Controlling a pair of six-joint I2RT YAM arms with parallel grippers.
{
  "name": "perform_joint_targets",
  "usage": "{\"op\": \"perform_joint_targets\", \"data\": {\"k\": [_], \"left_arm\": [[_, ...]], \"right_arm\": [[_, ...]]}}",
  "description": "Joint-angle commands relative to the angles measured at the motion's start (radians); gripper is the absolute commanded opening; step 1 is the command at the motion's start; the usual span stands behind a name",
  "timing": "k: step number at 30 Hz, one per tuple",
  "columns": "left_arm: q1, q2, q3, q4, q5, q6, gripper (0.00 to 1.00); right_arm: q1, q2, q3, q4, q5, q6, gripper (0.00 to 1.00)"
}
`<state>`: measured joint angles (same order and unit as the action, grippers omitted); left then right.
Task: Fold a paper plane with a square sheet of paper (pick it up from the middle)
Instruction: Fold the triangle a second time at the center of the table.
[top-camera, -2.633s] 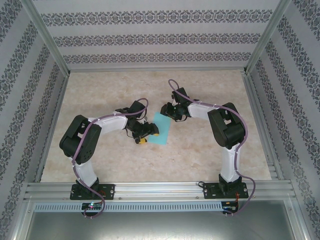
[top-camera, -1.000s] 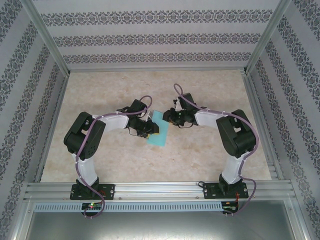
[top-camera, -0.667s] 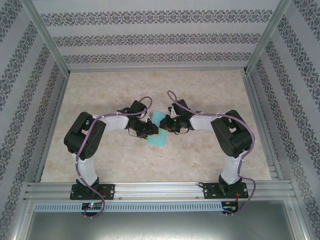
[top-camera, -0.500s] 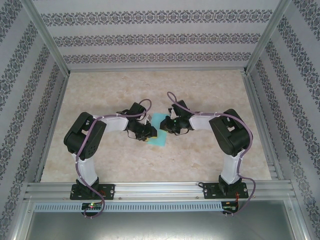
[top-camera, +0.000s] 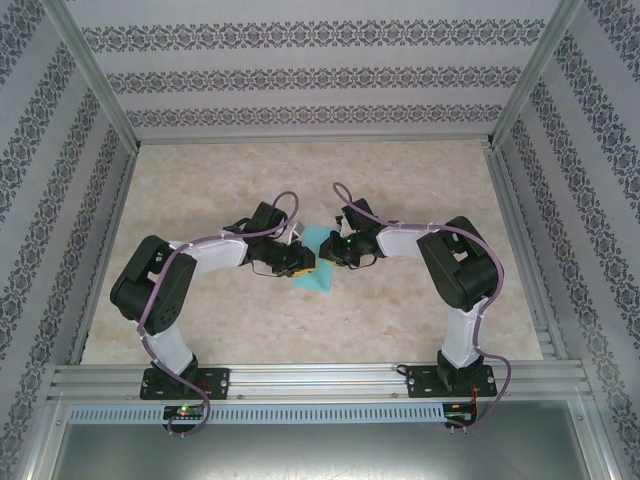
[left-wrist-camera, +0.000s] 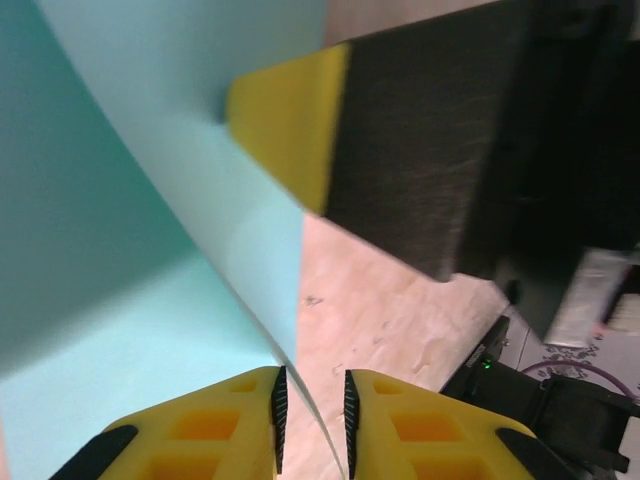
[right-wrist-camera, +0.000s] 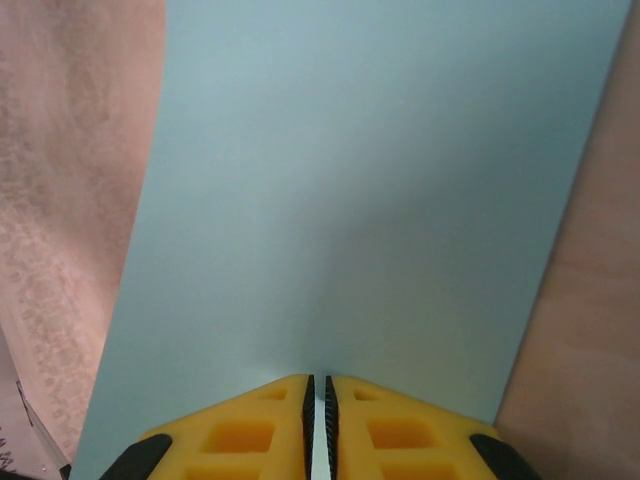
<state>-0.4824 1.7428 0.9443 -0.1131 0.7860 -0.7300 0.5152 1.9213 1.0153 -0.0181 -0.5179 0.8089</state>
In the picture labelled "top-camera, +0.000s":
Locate teal paper sheet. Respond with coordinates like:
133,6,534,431
292,224,344,294

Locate grey metal sheet panel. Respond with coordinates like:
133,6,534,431
49,422,611,480

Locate aluminium mounting beam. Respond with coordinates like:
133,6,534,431
47,363,594,401

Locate aluminium rear frame rail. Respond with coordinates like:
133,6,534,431
134,133,494,146

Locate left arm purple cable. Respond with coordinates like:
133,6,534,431
134,192,301,439

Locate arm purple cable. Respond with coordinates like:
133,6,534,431
134,192,301,439
333,182,511,436

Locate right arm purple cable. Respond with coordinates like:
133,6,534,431
333,182,511,436

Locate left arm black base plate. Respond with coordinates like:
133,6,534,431
141,367,232,401

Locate slotted grey cable duct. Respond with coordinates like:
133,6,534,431
67,403,446,426

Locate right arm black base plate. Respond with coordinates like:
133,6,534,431
405,364,496,400

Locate aluminium side frame rail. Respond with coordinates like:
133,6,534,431
69,149,141,366
482,144,571,362

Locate aluminium frame post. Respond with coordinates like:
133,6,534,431
487,0,589,149
42,0,144,154

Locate aluminium lower frame beam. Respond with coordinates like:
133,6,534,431
567,397,626,480
12,392,69,480

